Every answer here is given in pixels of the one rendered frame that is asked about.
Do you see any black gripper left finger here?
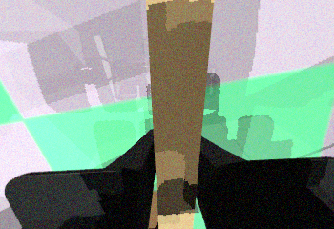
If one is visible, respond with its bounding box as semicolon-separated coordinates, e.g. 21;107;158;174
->
5;129;156;229

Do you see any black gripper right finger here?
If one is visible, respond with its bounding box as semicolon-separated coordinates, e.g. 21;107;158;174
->
196;137;334;229

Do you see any long wooden rail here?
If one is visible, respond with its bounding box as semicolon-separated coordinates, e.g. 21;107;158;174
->
146;0;214;229

